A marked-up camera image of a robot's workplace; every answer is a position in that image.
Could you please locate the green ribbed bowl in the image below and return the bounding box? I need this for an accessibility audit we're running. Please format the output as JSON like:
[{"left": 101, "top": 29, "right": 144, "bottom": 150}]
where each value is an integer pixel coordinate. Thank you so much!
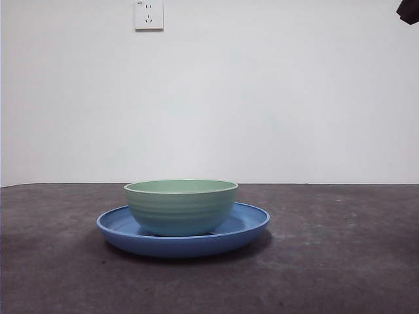
[{"left": 123, "top": 179, "right": 239, "bottom": 237}]

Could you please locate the white wall socket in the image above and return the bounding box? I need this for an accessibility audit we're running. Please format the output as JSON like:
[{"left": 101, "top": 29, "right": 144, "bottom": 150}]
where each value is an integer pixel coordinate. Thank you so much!
[{"left": 135, "top": 0, "right": 164, "bottom": 33}]

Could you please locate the blue plate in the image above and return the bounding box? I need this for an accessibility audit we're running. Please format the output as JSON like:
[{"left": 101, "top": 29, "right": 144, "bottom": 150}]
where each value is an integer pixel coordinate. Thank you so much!
[{"left": 96, "top": 201, "right": 272, "bottom": 260}]

